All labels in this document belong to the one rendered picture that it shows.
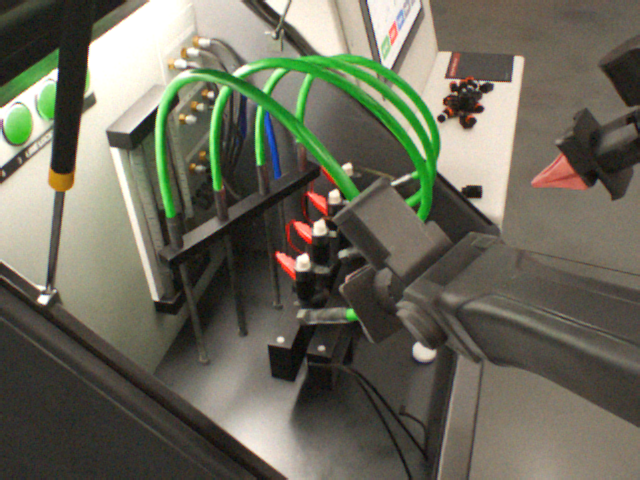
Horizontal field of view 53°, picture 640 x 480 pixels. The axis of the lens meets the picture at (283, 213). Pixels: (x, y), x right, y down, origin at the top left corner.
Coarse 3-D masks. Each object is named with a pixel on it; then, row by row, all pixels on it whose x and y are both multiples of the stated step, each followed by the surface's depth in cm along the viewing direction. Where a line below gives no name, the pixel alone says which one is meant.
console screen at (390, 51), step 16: (368, 0) 119; (384, 0) 128; (400, 0) 139; (416, 0) 152; (368, 16) 119; (384, 16) 128; (400, 16) 138; (416, 16) 151; (368, 32) 118; (384, 32) 127; (400, 32) 138; (416, 32) 151; (384, 48) 126; (400, 48) 137; (384, 64) 126; (400, 64) 137; (384, 80) 126
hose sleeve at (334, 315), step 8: (312, 312) 79; (320, 312) 78; (328, 312) 77; (336, 312) 75; (344, 312) 74; (312, 320) 79; (320, 320) 78; (328, 320) 77; (336, 320) 75; (344, 320) 74
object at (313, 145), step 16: (176, 80) 74; (192, 80) 71; (208, 80) 69; (224, 80) 67; (240, 80) 66; (256, 96) 65; (160, 112) 79; (272, 112) 64; (288, 112) 64; (160, 128) 82; (288, 128) 64; (304, 128) 63; (160, 144) 84; (304, 144) 64; (320, 144) 63; (160, 160) 86; (320, 160) 63; (336, 160) 63; (160, 176) 88; (336, 176) 63; (352, 192) 63; (352, 320) 74
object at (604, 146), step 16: (576, 112) 78; (576, 128) 74; (592, 128) 77; (608, 128) 73; (624, 128) 72; (576, 144) 74; (592, 144) 75; (608, 144) 73; (624, 144) 72; (592, 160) 74; (608, 160) 74; (624, 160) 73; (608, 176) 75; (624, 176) 77; (624, 192) 75
